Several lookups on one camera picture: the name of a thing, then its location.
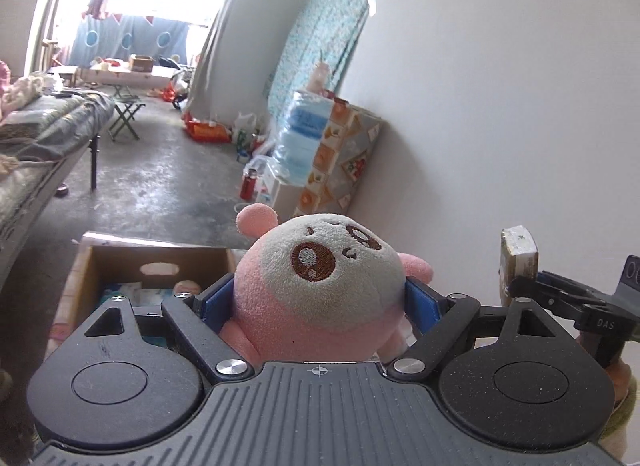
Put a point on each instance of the grey blue box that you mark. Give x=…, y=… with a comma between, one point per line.
x=138, y=295

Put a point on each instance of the grey curtain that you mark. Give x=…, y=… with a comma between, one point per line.
x=239, y=58

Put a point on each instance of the small cardboard box on table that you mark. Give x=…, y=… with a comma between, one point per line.
x=141, y=63

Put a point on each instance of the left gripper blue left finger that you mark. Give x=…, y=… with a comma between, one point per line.
x=201, y=316

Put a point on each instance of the brown cardboard box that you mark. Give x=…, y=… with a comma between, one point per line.
x=103, y=259

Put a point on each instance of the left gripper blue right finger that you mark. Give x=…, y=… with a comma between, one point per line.
x=425, y=308

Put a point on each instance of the low white table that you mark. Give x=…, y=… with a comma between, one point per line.
x=159, y=77

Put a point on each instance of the pink white plush toy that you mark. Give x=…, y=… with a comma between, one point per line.
x=318, y=288

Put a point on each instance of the teal wall hanging cloth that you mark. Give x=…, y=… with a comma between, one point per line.
x=324, y=31

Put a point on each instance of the beige small box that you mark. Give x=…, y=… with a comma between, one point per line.
x=518, y=258

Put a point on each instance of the orange snack bag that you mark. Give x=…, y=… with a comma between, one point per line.
x=206, y=131

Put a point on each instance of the blue water dispenser bottle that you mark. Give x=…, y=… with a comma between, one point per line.
x=300, y=134

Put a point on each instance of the white red baseball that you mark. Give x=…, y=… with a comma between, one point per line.
x=186, y=288

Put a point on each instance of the person's right hand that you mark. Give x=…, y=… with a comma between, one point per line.
x=614, y=437

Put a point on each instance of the pink bottle on dispenser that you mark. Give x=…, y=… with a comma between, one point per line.
x=318, y=78

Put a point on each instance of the red thermos bottle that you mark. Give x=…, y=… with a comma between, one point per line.
x=248, y=184

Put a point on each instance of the folding stool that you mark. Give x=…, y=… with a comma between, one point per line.
x=126, y=109

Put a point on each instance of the white water dispenser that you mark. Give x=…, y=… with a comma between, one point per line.
x=281, y=196

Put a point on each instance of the bed with grey mattress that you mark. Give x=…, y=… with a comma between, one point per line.
x=45, y=129

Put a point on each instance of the dark slipper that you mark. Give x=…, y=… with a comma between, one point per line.
x=62, y=190

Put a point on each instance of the blue circle-pattern window cloth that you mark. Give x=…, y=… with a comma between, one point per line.
x=120, y=36

